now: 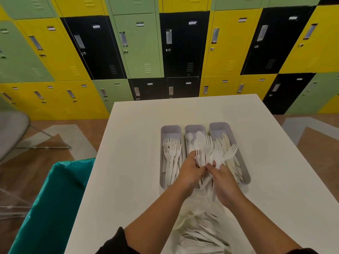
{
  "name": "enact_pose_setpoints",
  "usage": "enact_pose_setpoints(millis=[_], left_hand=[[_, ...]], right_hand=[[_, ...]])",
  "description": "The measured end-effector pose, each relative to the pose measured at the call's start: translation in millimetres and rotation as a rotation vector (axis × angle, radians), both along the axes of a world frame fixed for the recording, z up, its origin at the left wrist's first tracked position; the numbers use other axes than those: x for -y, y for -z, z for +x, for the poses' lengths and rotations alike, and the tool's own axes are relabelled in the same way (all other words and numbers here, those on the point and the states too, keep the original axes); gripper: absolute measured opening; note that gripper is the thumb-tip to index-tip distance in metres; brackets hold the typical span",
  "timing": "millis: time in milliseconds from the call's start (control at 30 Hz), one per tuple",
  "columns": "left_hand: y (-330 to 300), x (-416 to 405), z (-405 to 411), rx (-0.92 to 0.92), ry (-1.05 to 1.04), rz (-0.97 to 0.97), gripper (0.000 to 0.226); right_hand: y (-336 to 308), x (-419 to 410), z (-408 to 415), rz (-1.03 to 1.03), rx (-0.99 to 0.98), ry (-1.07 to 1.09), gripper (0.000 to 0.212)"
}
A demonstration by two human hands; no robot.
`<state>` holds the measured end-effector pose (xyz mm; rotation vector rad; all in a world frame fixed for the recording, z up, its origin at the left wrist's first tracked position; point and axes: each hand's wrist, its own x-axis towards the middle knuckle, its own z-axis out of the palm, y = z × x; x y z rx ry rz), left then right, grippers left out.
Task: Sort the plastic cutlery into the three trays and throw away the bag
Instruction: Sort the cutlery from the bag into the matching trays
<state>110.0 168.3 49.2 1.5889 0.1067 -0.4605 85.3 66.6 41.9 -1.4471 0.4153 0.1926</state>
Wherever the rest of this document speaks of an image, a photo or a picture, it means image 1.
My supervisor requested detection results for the clear plastic bag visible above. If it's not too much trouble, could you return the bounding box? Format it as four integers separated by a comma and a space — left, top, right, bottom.
164, 192, 256, 254

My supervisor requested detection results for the pile of white plastic knives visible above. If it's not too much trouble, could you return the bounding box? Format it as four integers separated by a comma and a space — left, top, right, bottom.
216, 133, 244, 184

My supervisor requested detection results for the wall of coloured metal lockers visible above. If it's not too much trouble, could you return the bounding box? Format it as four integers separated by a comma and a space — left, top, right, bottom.
0, 0, 339, 121

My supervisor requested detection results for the grey folding chair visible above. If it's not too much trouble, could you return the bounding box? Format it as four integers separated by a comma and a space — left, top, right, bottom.
0, 96, 72, 165

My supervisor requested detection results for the clear plastic sheet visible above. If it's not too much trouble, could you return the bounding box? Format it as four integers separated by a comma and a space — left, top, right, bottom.
0, 182, 35, 220

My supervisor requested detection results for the heap of mixed white cutlery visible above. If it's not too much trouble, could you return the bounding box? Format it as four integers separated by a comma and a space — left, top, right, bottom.
173, 211, 231, 254

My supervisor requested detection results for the bin with green liner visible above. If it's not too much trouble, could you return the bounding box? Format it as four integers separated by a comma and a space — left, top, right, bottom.
8, 158, 96, 254

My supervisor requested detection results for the black right sleeve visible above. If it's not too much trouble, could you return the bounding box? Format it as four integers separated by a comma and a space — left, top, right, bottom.
284, 247, 319, 254

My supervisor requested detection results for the black sleeve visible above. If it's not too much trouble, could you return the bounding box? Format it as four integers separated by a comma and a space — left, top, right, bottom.
95, 226, 141, 254
284, 247, 319, 254

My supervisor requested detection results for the pile of white plastic forks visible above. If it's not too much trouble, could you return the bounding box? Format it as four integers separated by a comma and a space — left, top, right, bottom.
162, 138, 183, 186

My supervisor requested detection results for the person's right forearm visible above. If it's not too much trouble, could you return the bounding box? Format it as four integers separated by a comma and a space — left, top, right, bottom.
220, 194, 302, 254

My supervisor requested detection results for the bunch of white plastic cutlery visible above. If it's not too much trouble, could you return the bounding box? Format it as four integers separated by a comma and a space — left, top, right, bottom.
195, 135, 239, 202

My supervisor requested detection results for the black left sleeve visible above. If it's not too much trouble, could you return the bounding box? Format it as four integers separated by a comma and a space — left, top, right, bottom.
95, 226, 141, 254

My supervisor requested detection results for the pile of white plastic spoons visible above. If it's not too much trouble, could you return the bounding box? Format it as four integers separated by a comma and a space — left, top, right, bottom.
185, 131, 206, 154

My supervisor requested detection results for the narrow grey cutlery tray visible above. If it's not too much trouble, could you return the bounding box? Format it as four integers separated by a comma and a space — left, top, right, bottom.
160, 125, 185, 190

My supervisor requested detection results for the person's right hand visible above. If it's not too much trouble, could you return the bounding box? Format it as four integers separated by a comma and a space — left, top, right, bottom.
206, 162, 246, 209

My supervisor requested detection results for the wide grey cutlery tray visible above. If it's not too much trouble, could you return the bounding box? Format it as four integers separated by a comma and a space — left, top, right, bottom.
209, 122, 251, 185

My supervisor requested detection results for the person's left hand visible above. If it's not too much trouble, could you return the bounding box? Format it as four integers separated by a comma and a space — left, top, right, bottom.
177, 150, 208, 195

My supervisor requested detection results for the person's left forearm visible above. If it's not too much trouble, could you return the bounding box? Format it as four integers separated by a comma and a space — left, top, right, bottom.
124, 182, 197, 254

